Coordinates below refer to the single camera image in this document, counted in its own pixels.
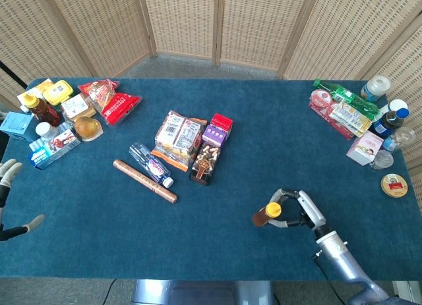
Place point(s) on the red and white drink carton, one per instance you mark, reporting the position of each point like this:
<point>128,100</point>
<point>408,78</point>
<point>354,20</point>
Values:
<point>221,122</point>

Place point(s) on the brown bottle yellow cap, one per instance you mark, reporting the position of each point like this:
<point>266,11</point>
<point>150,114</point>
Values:
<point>263,216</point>

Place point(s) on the dark chocolate snack box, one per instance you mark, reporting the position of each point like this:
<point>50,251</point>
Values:
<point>204,163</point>

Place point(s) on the yellow flat packet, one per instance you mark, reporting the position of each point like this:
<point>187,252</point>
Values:
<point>38,87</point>

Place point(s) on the dark sauce bottle yellow cap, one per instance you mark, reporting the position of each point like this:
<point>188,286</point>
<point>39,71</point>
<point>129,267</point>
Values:
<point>43,110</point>

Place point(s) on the small white jar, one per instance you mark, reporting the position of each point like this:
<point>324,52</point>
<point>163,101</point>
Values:
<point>46,130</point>

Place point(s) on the light blue carton box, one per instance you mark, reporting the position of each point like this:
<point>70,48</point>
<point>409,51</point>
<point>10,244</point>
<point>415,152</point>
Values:
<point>16,125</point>

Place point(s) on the long brown snack stick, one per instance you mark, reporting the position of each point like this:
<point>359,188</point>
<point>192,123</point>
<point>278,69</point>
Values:
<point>145,181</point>

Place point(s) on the white jar with blue label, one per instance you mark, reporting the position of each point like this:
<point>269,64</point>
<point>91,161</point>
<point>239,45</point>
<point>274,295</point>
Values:
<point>374,89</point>

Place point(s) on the clear empty plastic bottle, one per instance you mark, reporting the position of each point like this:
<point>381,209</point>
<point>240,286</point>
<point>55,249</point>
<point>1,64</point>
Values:
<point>400,138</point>

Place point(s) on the round tin with red label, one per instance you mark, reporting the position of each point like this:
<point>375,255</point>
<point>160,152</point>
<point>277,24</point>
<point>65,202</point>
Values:
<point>394,185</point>

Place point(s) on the yellow lidded box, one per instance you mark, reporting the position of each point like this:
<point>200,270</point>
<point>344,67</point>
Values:
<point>57,91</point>

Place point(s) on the green plastic bottle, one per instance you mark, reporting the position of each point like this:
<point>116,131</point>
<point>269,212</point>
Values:
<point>346,95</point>

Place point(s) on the pink and white box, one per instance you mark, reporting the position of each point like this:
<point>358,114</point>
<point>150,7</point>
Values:
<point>364,148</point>

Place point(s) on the blue white box with cherries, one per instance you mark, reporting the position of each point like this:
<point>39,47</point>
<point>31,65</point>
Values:
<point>52,147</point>

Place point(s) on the dark bottle with blue cap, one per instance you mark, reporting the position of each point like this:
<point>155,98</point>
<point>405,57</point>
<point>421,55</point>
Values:
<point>387,124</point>

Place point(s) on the yellow white snack packet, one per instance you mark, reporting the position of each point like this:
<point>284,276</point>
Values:
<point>351,119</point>

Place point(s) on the clear bag of wrapped snacks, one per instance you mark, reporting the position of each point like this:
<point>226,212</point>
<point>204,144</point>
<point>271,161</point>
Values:
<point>178,137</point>

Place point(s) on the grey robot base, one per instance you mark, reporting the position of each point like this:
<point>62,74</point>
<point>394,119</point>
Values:
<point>198,293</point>

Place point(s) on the red bread bag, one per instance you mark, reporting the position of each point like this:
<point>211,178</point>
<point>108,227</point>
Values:
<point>113,104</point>

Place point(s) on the red triple cup pack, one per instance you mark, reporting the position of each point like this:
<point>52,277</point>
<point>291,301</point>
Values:
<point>321,104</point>

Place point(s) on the purple and white drink carton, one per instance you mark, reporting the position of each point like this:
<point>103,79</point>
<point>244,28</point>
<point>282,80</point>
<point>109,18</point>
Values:
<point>214,135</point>

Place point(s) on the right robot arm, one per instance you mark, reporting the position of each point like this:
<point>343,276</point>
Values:
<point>339,262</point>

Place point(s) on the clear water bottle white cap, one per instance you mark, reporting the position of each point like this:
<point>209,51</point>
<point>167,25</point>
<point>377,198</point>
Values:
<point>151,165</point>

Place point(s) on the wrapped bread with white label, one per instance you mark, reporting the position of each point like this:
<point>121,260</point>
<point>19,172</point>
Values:
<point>76,105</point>

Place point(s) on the teal tablecloth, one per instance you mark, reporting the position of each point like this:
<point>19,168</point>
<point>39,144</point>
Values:
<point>211,239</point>

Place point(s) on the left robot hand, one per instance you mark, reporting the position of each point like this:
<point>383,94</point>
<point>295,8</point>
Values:
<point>8,173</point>

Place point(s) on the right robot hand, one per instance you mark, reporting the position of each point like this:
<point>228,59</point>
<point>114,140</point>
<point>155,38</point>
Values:
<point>313,212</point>

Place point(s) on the woven rattan folding screen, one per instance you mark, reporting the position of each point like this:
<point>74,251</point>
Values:
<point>184,21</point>

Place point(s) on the clear glass dish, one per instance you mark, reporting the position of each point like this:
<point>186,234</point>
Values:
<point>382,160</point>

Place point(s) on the white capped bottle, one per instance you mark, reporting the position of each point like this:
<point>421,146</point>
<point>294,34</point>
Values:
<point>397,104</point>

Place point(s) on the bread bun in wrapper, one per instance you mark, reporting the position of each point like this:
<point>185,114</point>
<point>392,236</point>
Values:
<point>86,127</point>

